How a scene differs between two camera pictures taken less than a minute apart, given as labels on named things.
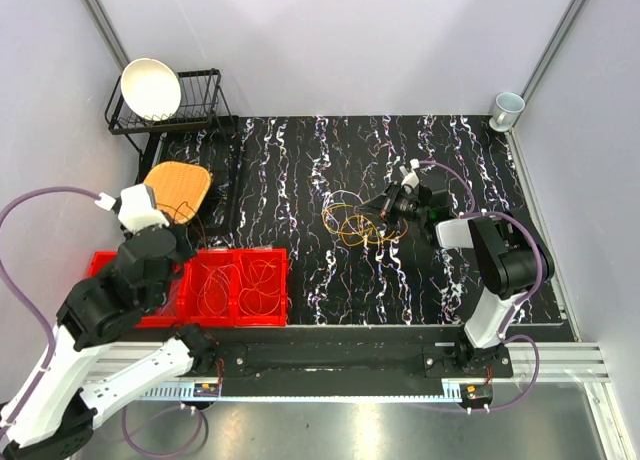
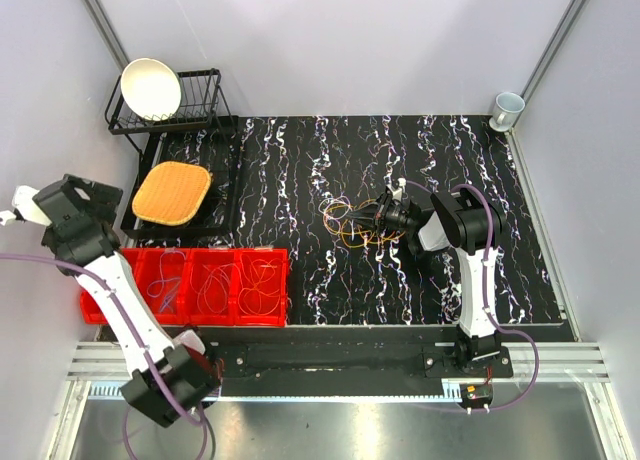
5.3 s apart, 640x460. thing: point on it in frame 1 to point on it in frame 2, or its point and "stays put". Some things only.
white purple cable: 337,191 to 334,208
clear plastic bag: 261,287 stays put
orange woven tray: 177,189 stays put
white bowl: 151,88 stays put
